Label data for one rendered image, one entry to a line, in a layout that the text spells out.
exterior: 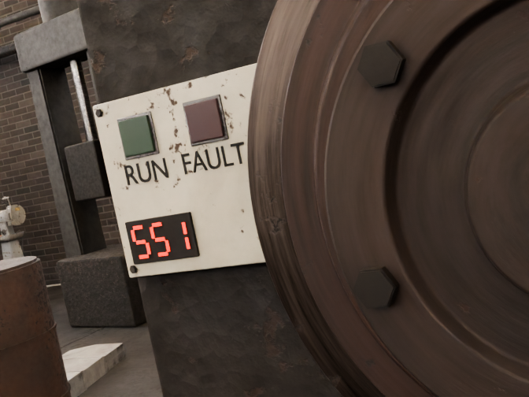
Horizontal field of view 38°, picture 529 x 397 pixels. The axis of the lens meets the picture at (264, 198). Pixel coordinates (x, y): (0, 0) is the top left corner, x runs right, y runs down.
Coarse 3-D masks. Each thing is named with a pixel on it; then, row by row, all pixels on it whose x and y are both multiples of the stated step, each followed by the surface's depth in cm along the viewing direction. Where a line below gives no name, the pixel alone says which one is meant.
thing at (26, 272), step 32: (32, 256) 334; (0, 288) 298; (32, 288) 311; (0, 320) 297; (32, 320) 308; (0, 352) 297; (32, 352) 306; (0, 384) 296; (32, 384) 304; (64, 384) 322
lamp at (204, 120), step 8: (192, 104) 71; (200, 104) 71; (208, 104) 71; (216, 104) 70; (192, 112) 72; (200, 112) 71; (208, 112) 71; (216, 112) 70; (192, 120) 72; (200, 120) 71; (208, 120) 71; (216, 120) 70; (192, 128) 72; (200, 128) 71; (208, 128) 71; (216, 128) 71; (192, 136) 72; (200, 136) 72; (208, 136) 71; (216, 136) 71
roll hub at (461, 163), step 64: (448, 0) 39; (512, 0) 38; (448, 64) 40; (512, 64) 39; (384, 128) 41; (448, 128) 41; (512, 128) 37; (384, 192) 42; (448, 192) 41; (512, 192) 38; (384, 256) 42; (448, 256) 42; (512, 256) 38; (384, 320) 43; (448, 320) 42; (512, 320) 41; (448, 384) 42; (512, 384) 40
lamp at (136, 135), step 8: (128, 120) 75; (136, 120) 75; (144, 120) 74; (120, 128) 76; (128, 128) 75; (136, 128) 75; (144, 128) 74; (128, 136) 75; (136, 136) 75; (144, 136) 75; (152, 136) 74; (128, 144) 76; (136, 144) 75; (144, 144) 75; (152, 144) 74; (128, 152) 76; (136, 152) 75; (144, 152) 75
